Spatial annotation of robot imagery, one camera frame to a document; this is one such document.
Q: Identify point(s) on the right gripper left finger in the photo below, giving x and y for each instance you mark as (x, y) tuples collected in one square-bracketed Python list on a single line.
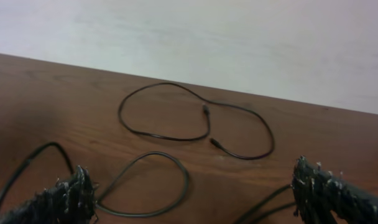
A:
[(70, 201)]

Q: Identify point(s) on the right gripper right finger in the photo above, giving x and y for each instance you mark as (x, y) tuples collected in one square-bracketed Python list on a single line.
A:
[(319, 195)]

